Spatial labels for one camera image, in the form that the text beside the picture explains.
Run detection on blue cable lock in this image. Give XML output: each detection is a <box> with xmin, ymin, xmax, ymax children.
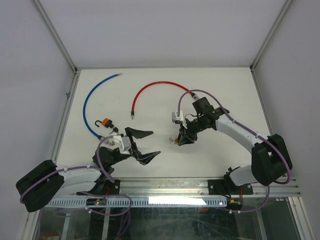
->
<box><xmin>81</xmin><ymin>72</ymin><xmax>123</xmax><ymax>140</ymax></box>

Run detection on white slotted cable duct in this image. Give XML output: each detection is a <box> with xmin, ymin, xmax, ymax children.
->
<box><xmin>46</xmin><ymin>196</ymin><xmax>227</xmax><ymax>209</ymax></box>

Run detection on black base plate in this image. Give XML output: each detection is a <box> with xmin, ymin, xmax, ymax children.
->
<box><xmin>87</xmin><ymin>179</ymin><xmax>121</xmax><ymax>196</ymax></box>
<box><xmin>207</xmin><ymin>179</ymin><xmax>253</xmax><ymax>198</ymax></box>

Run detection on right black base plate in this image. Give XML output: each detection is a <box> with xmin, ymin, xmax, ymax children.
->
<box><xmin>207</xmin><ymin>179</ymin><xmax>253</xmax><ymax>198</ymax></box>

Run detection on small brass padlock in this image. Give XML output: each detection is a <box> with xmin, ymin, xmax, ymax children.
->
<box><xmin>174</xmin><ymin>138</ymin><xmax>180</xmax><ymax>145</ymax></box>

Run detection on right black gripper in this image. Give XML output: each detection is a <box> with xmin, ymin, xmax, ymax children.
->
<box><xmin>177</xmin><ymin>115</ymin><xmax>207</xmax><ymax>146</ymax></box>

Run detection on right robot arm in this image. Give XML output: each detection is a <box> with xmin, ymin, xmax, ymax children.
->
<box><xmin>172</xmin><ymin>97</ymin><xmax>293</xmax><ymax>196</ymax></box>

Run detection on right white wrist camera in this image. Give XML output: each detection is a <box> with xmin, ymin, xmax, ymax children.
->
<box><xmin>171</xmin><ymin>110</ymin><xmax>187</xmax><ymax>128</ymax></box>

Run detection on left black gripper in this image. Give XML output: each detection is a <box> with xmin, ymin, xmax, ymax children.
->
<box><xmin>108</xmin><ymin>128</ymin><xmax>160</xmax><ymax>166</ymax></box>

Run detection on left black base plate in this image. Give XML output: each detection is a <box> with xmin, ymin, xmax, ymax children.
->
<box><xmin>87</xmin><ymin>179</ymin><xmax>121</xmax><ymax>196</ymax></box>

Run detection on black head keys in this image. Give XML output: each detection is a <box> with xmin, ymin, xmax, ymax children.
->
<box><xmin>109</xmin><ymin>127</ymin><xmax>119</xmax><ymax>135</ymax></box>

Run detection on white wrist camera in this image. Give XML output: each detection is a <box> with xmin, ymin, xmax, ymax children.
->
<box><xmin>104</xmin><ymin>134</ymin><xmax>132</xmax><ymax>155</ymax></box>
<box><xmin>171</xmin><ymin>110</ymin><xmax>187</xmax><ymax>128</ymax></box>

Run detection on red cable lock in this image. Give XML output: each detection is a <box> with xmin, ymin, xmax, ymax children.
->
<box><xmin>129</xmin><ymin>80</ymin><xmax>200</xmax><ymax>120</ymax></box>

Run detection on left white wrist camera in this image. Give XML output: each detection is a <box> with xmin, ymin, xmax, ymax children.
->
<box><xmin>104</xmin><ymin>134</ymin><xmax>132</xmax><ymax>155</ymax></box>

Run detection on orange black padlock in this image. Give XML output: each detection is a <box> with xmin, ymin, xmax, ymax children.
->
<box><xmin>94</xmin><ymin>118</ymin><xmax>114</xmax><ymax>128</ymax></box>

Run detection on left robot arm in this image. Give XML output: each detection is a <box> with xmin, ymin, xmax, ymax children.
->
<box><xmin>15</xmin><ymin>127</ymin><xmax>160</xmax><ymax>213</ymax></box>

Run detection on aluminium mounting rail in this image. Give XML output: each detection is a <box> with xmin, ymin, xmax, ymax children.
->
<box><xmin>32</xmin><ymin>176</ymin><xmax>300</xmax><ymax>199</ymax></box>

